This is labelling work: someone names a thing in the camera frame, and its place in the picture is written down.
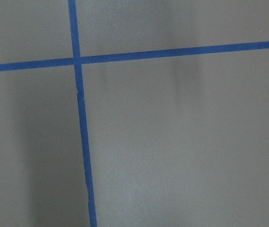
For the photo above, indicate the blue tape line horizontal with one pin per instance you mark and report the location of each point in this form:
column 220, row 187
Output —
column 135, row 56

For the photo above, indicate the blue tape line vertical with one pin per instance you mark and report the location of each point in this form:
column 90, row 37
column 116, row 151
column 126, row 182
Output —
column 82, row 111

